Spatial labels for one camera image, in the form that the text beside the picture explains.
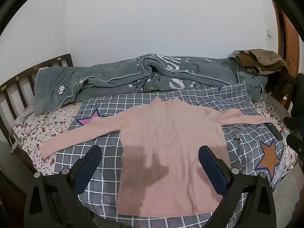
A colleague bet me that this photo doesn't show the black remote control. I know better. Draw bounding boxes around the black remote control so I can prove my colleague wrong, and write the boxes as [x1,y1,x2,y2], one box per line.
[264,122,283,141]

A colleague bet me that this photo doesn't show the white cable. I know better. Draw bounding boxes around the white cable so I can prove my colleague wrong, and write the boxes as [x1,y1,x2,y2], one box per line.
[9,123,23,154]

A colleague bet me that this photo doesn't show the floral bed sheet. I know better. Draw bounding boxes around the floral bed sheet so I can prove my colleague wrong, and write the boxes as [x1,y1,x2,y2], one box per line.
[12,99,299,195]

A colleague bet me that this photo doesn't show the wooden door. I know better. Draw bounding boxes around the wooden door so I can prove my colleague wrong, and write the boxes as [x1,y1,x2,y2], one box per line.
[273,1,301,77]

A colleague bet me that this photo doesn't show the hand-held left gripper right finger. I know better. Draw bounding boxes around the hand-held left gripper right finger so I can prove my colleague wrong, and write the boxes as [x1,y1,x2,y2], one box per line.
[198,145,277,228]

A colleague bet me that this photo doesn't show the grey checked blanket with stars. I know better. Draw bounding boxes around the grey checked blanket with stars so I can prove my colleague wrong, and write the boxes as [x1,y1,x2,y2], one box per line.
[56,82,289,228]

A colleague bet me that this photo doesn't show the pink knit sweater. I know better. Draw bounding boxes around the pink knit sweater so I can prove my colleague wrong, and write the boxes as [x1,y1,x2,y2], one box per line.
[41,97,270,218]

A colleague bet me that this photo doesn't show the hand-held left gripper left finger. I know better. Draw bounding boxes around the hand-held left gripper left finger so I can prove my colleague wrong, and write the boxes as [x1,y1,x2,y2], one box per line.
[24,145,103,228]

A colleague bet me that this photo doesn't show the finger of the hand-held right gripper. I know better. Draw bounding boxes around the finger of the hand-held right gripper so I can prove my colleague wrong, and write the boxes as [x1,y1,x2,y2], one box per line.
[286,134,304,151]

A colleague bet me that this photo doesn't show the brown clothes pile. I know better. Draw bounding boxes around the brown clothes pile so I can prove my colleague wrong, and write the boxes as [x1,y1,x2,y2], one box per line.
[235,49,289,75]

